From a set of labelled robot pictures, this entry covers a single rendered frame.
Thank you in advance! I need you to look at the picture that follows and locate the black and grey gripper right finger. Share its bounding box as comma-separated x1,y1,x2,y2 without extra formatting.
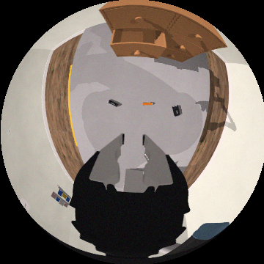
143,134,190,214

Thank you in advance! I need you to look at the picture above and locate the brown wooden chest of drawers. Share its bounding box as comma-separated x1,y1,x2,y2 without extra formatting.
99,0,227,62

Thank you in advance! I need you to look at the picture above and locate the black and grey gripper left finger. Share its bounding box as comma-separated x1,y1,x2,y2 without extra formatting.
70,133,125,208

